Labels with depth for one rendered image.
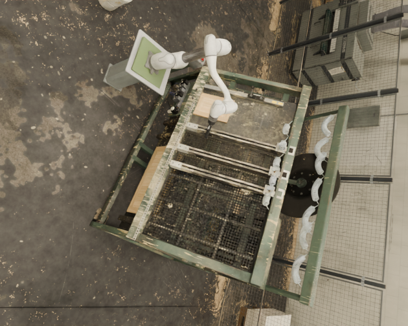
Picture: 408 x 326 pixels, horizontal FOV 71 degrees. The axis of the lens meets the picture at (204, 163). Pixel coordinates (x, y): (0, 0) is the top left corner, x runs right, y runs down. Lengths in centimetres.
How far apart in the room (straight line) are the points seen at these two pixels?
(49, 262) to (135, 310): 137
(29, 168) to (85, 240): 101
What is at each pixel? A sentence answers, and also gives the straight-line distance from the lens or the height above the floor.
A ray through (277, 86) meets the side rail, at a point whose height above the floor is 159.
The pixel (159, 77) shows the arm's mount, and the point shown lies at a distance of 329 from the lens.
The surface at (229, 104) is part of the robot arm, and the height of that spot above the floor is 158.
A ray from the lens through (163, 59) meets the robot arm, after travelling 305.
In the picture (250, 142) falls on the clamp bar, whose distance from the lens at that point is 309.
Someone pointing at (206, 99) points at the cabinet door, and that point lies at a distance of 346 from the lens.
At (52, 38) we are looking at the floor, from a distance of 367.
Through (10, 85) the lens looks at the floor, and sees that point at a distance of 341.
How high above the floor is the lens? 323
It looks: 43 degrees down
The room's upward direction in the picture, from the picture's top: 90 degrees clockwise
